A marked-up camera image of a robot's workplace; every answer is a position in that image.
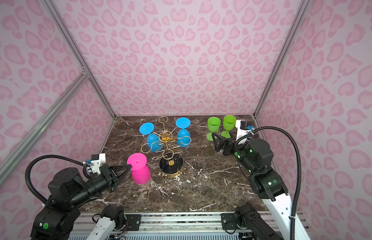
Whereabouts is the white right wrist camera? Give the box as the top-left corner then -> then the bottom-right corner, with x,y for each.
235,120 -> 255,140

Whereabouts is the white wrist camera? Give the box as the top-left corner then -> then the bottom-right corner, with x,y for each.
235,120 -> 255,140
83,153 -> 106,179

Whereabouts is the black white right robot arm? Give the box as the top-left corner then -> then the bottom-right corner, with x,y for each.
212,126 -> 310,240

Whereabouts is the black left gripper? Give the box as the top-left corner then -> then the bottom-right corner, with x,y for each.
71,162 -> 132,208

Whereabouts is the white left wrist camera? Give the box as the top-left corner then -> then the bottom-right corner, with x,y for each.
83,153 -> 106,179

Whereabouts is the blue wine glass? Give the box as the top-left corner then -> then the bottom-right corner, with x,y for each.
176,117 -> 191,148
139,123 -> 163,153

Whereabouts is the right black corrugated cable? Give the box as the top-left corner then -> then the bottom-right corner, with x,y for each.
235,125 -> 303,240

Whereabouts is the pink wine glass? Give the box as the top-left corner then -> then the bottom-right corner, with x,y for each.
127,153 -> 151,185

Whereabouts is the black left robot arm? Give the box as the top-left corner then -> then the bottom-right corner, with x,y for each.
31,164 -> 132,240

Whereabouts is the gold wire wine glass rack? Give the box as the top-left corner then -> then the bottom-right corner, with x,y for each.
141,116 -> 185,178

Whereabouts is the left black corrugated cable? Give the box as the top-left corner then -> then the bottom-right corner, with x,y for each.
24,154 -> 94,205

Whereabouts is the right aluminium frame post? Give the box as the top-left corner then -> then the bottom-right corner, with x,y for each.
253,0 -> 313,120

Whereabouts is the green wine glass front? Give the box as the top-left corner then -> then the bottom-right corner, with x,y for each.
221,115 -> 237,139

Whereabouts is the black corrugated cable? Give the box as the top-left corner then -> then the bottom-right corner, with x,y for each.
235,125 -> 303,240
24,154 -> 94,205

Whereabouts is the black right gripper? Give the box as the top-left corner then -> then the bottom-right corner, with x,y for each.
211,129 -> 259,175

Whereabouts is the green wine glass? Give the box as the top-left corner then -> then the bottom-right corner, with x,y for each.
207,117 -> 221,141
221,115 -> 237,139

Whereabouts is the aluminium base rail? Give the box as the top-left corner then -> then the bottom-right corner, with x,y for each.
69,211 -> 282,240

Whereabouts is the left aluminium frame beam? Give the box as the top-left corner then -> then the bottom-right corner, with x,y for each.
0,71 -> 89,188

